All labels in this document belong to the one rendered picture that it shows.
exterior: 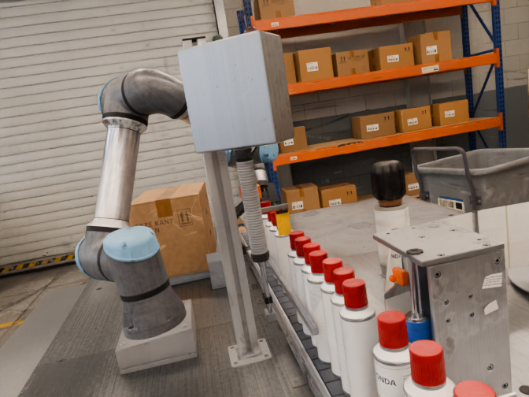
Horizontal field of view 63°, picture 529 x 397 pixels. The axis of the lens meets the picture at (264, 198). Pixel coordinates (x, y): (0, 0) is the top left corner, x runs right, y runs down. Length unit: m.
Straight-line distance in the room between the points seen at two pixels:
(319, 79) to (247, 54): 3.94
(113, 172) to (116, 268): 0.26
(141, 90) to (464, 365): 0.88
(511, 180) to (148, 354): 2.75
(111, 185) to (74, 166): 4.20
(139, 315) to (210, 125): 0.47
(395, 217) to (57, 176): 4.65
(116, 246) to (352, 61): 4.19
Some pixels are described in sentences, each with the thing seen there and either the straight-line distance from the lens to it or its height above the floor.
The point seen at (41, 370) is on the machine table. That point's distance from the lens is 1.23.
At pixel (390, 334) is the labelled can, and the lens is 0.54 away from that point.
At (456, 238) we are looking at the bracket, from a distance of 0.62.
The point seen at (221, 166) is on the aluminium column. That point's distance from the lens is 0.88.
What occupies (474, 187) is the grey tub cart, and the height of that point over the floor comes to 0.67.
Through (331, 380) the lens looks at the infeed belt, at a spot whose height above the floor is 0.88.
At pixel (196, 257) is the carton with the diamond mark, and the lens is 1.51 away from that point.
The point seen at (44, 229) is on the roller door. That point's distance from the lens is 5.56.
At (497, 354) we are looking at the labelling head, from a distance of 0.64.
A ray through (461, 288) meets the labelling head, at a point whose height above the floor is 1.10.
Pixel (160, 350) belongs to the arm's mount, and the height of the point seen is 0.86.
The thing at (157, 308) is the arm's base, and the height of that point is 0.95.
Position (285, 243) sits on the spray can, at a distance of 1.09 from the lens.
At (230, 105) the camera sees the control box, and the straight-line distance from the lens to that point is 0.79.
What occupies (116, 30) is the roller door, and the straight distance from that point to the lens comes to 5.34.
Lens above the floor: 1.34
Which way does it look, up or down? 11 degrees down
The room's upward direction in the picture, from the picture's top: 9 degrees counter-clockwise
